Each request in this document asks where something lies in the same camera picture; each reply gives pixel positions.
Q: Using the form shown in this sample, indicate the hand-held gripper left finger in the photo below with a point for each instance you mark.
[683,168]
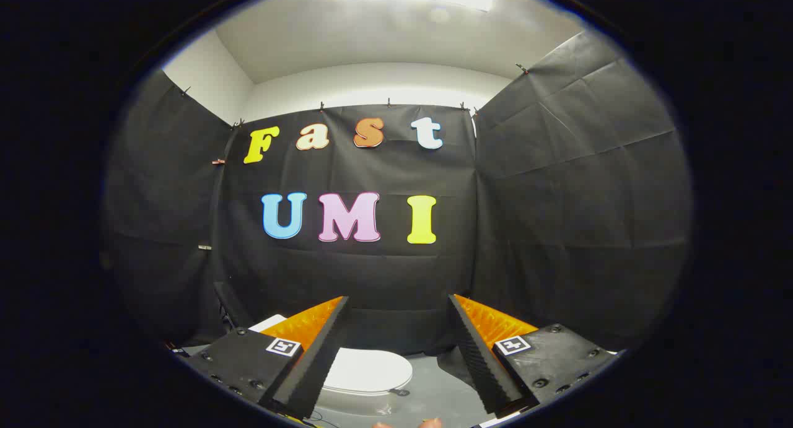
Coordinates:
[310,378]

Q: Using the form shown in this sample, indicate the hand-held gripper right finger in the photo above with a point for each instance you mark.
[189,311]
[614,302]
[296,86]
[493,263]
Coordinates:
[486,372]

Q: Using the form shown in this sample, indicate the white toilet lid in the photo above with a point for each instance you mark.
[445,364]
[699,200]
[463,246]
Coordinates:
[368,369]

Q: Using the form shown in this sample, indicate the white toilet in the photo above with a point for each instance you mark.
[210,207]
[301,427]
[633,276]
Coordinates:
[353,404]

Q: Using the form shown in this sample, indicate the black backdrop cloth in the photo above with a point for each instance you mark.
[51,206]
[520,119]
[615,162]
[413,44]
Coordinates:
[384,273]

